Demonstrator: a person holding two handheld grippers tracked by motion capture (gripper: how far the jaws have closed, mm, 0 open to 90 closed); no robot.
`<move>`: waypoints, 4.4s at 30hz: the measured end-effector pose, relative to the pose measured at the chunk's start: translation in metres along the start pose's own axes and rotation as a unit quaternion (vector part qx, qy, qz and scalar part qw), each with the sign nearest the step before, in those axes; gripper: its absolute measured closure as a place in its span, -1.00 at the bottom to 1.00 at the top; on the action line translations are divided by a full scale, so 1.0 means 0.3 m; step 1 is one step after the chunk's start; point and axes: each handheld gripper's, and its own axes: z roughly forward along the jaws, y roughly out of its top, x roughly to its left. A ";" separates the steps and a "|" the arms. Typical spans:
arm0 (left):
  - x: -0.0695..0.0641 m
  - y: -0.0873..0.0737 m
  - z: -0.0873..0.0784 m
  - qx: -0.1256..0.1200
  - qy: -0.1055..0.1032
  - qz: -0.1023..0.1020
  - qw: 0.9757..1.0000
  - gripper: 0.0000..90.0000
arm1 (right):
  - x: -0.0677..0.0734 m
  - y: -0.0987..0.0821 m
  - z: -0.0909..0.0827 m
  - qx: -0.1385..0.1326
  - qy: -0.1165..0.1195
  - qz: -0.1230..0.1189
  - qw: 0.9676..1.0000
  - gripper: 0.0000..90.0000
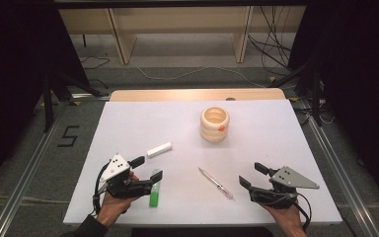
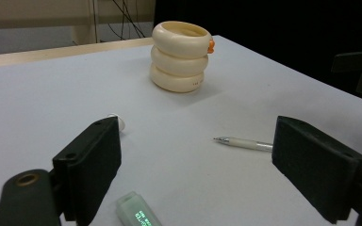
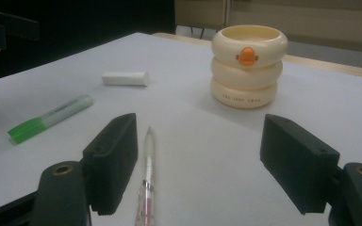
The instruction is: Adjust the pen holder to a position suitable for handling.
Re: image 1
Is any white cylindrical tube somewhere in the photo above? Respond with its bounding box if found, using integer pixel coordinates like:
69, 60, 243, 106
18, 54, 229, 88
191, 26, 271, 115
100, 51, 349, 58
146, 141, 173, 158

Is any green highlighter pen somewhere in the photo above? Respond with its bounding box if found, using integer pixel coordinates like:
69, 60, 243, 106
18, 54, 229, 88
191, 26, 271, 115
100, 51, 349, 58
148, 168, 162, 208

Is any black curtain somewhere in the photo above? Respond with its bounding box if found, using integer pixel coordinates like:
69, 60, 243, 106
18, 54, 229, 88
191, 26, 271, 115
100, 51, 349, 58
288, 0, 379, 213
0, 0, 91, 196

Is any cream ribbed pen holder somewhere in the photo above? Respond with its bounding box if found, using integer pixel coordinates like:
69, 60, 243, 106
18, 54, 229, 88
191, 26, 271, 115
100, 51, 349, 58
199, 106, 231, 143

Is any wooden table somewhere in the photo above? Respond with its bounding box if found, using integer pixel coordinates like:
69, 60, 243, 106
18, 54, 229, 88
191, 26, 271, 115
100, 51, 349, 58
109, 87, 287, 103

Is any thin black floor cable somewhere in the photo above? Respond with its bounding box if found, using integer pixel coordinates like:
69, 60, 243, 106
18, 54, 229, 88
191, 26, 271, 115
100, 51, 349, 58
79, 55, 112, 71

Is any hand-held gripper cable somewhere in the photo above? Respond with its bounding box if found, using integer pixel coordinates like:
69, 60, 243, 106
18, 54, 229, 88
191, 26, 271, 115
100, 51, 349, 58
92, 160, 113, 216
290, 192, 313, 231

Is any aluminium floor rail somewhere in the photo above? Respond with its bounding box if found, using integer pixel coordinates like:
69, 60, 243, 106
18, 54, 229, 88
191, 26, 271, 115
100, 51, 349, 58
302, 110, 379, 237
0, 102, 71, 237

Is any right hand-held gripper cable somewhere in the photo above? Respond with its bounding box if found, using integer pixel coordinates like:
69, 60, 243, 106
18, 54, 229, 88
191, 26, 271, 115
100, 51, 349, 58
290, 192, 313, 231

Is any black tripod stand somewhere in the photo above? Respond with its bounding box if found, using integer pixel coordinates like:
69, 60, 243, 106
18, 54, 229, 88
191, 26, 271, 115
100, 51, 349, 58
41, 69, 104, 133

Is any black cable bundle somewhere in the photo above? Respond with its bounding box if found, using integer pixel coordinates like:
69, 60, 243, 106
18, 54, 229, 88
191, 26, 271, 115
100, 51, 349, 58
247, 5, 293, 77

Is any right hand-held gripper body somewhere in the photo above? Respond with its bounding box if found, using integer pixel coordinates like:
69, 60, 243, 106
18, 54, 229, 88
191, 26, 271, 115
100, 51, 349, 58
248, 165, 321, 210

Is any white floor cable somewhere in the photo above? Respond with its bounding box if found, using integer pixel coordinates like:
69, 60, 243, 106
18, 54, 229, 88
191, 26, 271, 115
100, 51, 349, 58
133, 63, 268, 89

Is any left hand-held gripper cable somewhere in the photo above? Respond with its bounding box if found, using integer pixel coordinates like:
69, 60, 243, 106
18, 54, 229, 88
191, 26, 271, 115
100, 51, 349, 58
92, 160, 113, 216

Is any black metal stand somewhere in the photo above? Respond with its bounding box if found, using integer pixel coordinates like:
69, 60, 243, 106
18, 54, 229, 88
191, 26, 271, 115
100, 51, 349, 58
271, 58, 324, 128

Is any person's right hand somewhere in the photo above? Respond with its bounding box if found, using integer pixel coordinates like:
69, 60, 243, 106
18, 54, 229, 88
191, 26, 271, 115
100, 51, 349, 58
262, 199, 307, 233

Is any person's left hand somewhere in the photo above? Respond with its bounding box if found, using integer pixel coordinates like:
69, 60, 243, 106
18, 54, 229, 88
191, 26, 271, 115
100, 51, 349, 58
96, 172, 140, 227

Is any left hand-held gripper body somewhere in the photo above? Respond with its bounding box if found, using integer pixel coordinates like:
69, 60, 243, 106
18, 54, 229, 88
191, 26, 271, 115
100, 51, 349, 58
93, 153, 153, 200

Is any clear ballpoint pen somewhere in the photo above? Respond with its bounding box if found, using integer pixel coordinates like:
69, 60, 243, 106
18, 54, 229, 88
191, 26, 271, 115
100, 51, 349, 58
197, 167, 235, 200

